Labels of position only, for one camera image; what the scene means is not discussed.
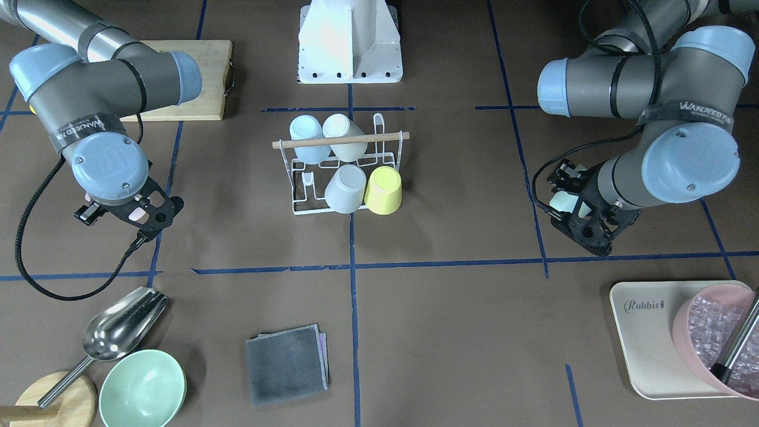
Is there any yellow cup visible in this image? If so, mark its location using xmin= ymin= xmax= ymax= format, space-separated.
xmin=364 ymin=167 xmax=402 ymax=215

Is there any grey folded cloth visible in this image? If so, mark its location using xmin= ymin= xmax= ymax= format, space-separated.
xmin=245 ymin=324 xmax=330 ymax=406

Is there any white wire cup rack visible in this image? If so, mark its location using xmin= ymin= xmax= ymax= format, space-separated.
xmin=272 ymin=113 xmax=410 ymax=215

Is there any metal scoop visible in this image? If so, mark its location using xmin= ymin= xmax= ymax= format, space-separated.
xmin=37 ymin=287 xmax=169 ymax=409

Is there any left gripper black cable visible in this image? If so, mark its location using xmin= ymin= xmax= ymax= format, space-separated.
xmin=531 ymin=0 xmax=665 ymax=214

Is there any white cup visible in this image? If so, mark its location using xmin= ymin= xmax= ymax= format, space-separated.
xmin=322 ymin=113 xmax=368 ymax=162

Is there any metal tongs black handle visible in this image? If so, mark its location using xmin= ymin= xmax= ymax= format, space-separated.
xmin=710 ymin=292 xmax=758 ymax=385

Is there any beige tray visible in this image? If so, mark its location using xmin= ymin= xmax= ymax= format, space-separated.
xmin=610 ymin=281 xmax=753 ymax=400

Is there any wooden cutting board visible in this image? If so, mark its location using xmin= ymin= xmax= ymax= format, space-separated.
xmin=11 ymin=40 xmax=237 ymax=122

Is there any mint green bowl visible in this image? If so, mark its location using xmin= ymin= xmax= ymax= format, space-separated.
xmin=98 ymin=349 xmax=187 ymax=426

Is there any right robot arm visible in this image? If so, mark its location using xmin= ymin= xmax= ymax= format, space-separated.
xmin=2 ymin=1 xmax=202 ymax=241

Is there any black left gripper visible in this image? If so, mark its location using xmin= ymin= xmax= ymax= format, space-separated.
xmin=547 ymin=159 xmax=640 ymax=256

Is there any pink cup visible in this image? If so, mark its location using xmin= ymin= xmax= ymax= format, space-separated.
xmin=84 ymin=193 xmax=148 ymax=224

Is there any light blue cup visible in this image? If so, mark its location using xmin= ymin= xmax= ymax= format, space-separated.
xmin=289 ymin=114 xmax=331 ymax=165

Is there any mint green cup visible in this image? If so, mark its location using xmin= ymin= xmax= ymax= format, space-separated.
xmin=548 ymin=191 xmax=591 ymax=217

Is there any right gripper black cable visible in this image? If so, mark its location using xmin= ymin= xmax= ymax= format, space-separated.
xmin=15 ymin=113 xmax=149 ymax=302

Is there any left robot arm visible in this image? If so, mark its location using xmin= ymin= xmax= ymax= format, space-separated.
xmin=534 ymin=1 xmax=757 ymax=256

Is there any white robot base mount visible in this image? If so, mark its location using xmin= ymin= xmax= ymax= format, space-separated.
xmin=296 ymin=1 xmax=404 ymax=84

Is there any grey cup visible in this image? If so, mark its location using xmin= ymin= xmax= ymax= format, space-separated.
xmin=324 ymin=164 xmax=366 ymax=214

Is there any pink bowl with ice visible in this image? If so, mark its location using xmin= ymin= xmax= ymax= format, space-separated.
xmin=672 ymin=283 xmax=757 ymax=401

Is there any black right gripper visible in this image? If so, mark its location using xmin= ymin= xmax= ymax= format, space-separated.
xmin=74 ymin=178 xmax=184 ymax=241

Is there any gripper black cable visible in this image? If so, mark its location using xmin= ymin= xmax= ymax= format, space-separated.
xmin=15 ymin=113 xmax=149 ymax=302
xmin=531 ymin=0 xmax=665 ymax=214

